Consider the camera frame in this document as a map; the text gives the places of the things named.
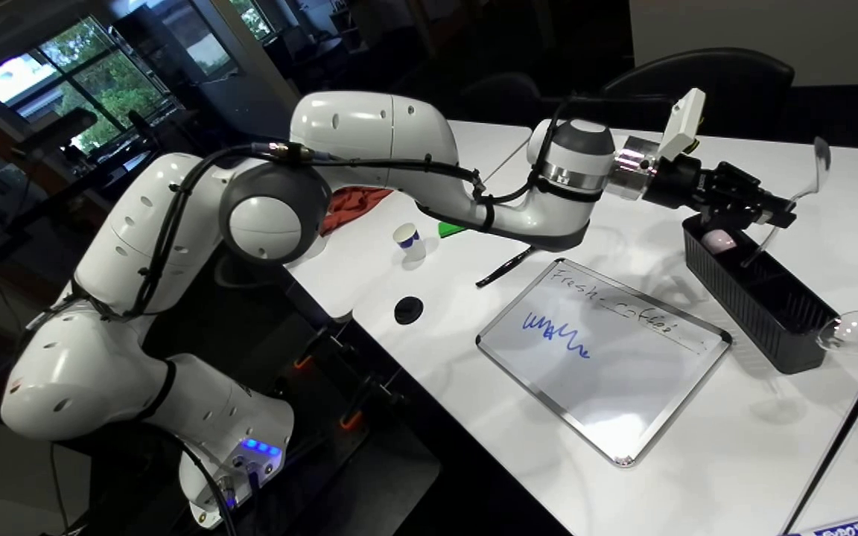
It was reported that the blue white marker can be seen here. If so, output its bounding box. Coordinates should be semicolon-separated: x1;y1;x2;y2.
786;516;858;536

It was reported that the black office chair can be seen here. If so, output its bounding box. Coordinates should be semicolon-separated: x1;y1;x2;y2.
603;49;795;130

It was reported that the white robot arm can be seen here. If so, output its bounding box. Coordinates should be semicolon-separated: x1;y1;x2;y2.
0;89;795;527

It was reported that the black marker pen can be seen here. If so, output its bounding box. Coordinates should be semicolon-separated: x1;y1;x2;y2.
474;248;537;290

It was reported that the small white capped bottle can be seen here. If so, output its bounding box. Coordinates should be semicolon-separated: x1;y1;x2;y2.
393;223;427;267

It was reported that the clear glass bulb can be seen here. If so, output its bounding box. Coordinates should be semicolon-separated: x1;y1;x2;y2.
817;311;858;352

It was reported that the small whiteboard with writing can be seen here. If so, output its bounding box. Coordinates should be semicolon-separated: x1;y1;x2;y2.
476;259;734;465

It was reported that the black cutlery holder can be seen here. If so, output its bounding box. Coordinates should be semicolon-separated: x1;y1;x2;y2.
683;217;835;375

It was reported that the green flat object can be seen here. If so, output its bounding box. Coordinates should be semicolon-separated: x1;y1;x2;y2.
437;223;466;238

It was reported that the pink item in holder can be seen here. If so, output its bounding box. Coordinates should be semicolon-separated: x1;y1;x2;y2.
701;230;735;254

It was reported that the red crumpled cloth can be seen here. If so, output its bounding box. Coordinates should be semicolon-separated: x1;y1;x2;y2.
321;187;385;233

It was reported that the black round cable grommet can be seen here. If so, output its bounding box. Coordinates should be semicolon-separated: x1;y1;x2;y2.
393;299;424;324

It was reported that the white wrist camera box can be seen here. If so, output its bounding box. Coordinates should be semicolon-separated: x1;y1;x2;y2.
658;87;705;162

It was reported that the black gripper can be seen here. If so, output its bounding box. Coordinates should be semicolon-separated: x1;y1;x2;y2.
644;157;795;230

